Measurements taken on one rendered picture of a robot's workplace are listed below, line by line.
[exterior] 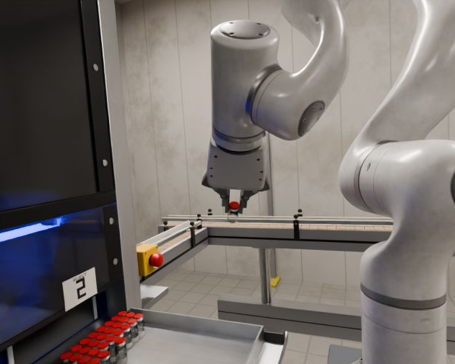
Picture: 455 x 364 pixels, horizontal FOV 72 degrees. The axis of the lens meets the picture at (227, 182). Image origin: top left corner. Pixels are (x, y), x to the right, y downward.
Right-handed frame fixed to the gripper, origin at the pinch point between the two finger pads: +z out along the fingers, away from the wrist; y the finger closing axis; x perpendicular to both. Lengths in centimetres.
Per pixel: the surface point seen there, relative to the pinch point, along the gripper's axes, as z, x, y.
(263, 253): 85, -41, -15
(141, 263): 32.4, -2.8, 24.5
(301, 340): 179, -34, -51
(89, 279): 18.9, 9.4, 30.3
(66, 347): 30, 20, 35
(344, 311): 94, -20, -52
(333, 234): 64, -41, -43
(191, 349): 25.5, 19.5, 6.7
